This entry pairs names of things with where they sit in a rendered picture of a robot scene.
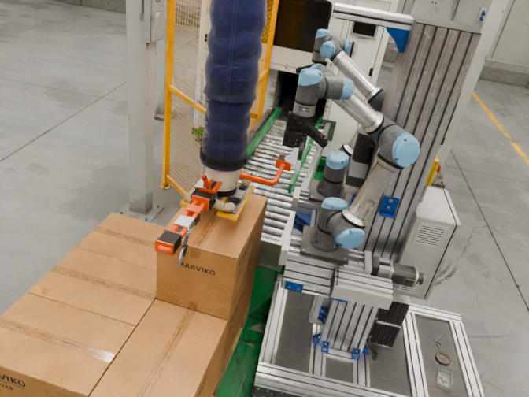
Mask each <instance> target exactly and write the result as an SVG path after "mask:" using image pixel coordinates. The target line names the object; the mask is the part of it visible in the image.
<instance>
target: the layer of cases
mask: <svg viewBox="0 0 529 397"><path fill-rule="evenodd" d="M164 228H165V227H164V226H160V225H157V224H152V223H149V222H146V221H141V220H138V219H135V218H132V217H126V216H124V215H120V214H118V213H111V214H110V215H109V216H108V217H107V218H106V219H105V220H104V221H103V222H102V223H101V224H100V225H98V226H97V227H96V228H95V229H94V230H93V231H92V232H91V233H90V234H89V235H88V236H86V237H85V238H84V239H83V240H82V241H81V242H80V243H79V244H78V245H77V246H76V247H74V248H73V249H72V250H71V251H70V252H69V253H68V254H67V255H66V256H65V257H63V258H62V259H61V260H60V261H59V262H58V263H57V264H56V265H55V266H54V267H53V268H52V269H51V270H50V271H49V272H48V273H47V274H46V275H45V276H44V277H43V278H41V279H40V280H39V281H38V282H37V283H36V284H35V285H34V286H33V287H32V288H31V289H29V290H28V292H26V293H25V294H24V295H23V296H22V297H21V298H20V299H18V300H17V301H16V302H15V303H14V304H13V305H12V306H11V307H10V308H9V309H8V310H7V311H6V312H5V313H4V314H3V315H2V316H1V317H0V397H211V394H212V393H213V389H214V387H215V385H216V382H217V380H218V377H219V375H220V371H221V370H222V368H223V366H224V363H225V361H226V358H227V356H228V353H229V350H230V349H231V345H232V344H233V341H234V339H235V336H236V334H237V331H238V330H239V326H240V324H241V322H242V319H243V317H244V314H245V312H246V309H247V307H248V305H249V303H250V299H251V294H252V290H253V281H254V276H255V271H256V266H257V258H258V255H257V257H256V259H255V262H254V264H253V267H252V269H251V270H250V274H249V276H248V277H247V280H246V282H245V285H244V287H243V289H242V292H241V294H240V296H239V299H238V301H237V303H236V305H235V308H234V310H233V312H232V314H231V317H230V319H229V320H227V319H223V318H221V317H216V316H213V315H210V314H205V313H203V312H200V311H197V310H192V309H189V308H186V307H183V306H178V305H176V304H173V303H170V302H166V301H162V300H160V299H156V286H157V252H156V251H155V240H156V239H157V237H158V236H159V235H160V233H161V232H162V231H163V229H164Z"/></svg>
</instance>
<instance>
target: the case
mask: <svg viewBox="0 0 529 397"><path fill-rule="evenodd" d="M267 202H268V198H267V197H264V196H260V195H255V194H252V195H251V196H250V198H249V200H248V202H247V203H246V205H245V207H244V208H243V210H242V212H241V213H240V215H239V217H238V219H237V221H233V220H230V219H227V218H223V217H218V216H217V212H218V211H219V210H218V209H217V208H215V207H214V208H213V207H212V209H211V210H210V209H209V211H207V210H203V211H202V215H201V216H200V221H199V222H198V223H197V225H196V226H195V225H194V227H193V229H192V230H191V232H190V235H189V238H188V241H187V245H188V248H187V252H186V255H185V257H183V259H182V261H181V264H180V267H179V266H178V261H179V260H178V259H179V255H180V251H181V249H182V245H183V241H184V237H185V236H184V237H183V238H182V243H181V245H180V246H179V248H178V249H177V251H176V252H175V253H174V255H173V256H171V255H169V254H164V253H161V252H158V251H157V286H156V299H160V300H162V301H166V302H170V303H173V304H176V305H178V306H183V307H186V308H189V309H192V310H197V311H200V312H203V313H205V314H210V315H213V316H216V317H221V318H223V319H227V320H229V319H230V317H231V314H232V312H233V310H234V308H235V305H236V303H237V301H238V299H239V296H240V294H241V292H242V289H243V287H244V285H245V282H246V280H247V277H248V276H249V274H250V270H251V269H252V267H253V264H254V262H255V259H256V257H257V255H258V252H259V248H260V243H261V235H262V230H263V225H264V220H265V211H266V206H267ZM185 209H186V207H181V208H180V210H179V211H178V212H177V213H176V215H175V216H174V217H173V219H171V220H170V222H169V223H168V224H167V226H166V227H165V228H164V229H168V230H171V229H172V227H173V226H174V223H175V222H176V220H177V219H178V218H179V216H180V215H183V214H184V212H185V211H186V210H185ZM164 229H163V231H162V232H161V233H160V235H159V236H158V237H157V239H159V237H160V236H161V235H162V233H163V232H164Z"/></svg>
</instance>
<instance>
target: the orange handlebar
mask: <svg viewBox="0 0 529 397"><path fill-rule="evenodd" d="M284 168H285V164H281V166H280V167H279V170H278V172H277V174H276V176H275V178H274V180H267V179H264V178H260V177H257V176H251V175H248V174H245V173H241V174H240V178H243V179H246V180H252V181H255V182H258V183H262V184H267V185H271V186H273V185H276V184H277V182H278V180H279V178H280V176H281V174H282V172H283V170H284ZM221 185H222V182H221V181H219V182H217V184H216V185H215V187H214V188H213V189H212V191H215V192H217V190H218V189H219V188H220V186H221ZM197 204H198V201H197V200H194V201H193V202H192V203H191V204H189V205H188V207H187V208H186V209H185V210H186V211H185V212H184V214H183V215H184V216H187V217H188V216H189V217H192V218H194V219H195V218H196V216H197V215H198V214H199V213H200V216H201V215H202V211H203V210H204V208H205V207H206V203H205V202H203V203H202V204H201V205H200V206H197ZM178 228H179V227H178V226H177V225H174V226H173V227H172V229H171V231H174V232H176V231H177V230H178ZM180 233H182V238H183V237H184V236H185V235H186V233H187V228H183V229H182V231H181V232H180ZM158 249H159V250H160V251H161V252H163V253H171V252H172V248H170V247H163V246H162V245H159V246H158Z"/></svg>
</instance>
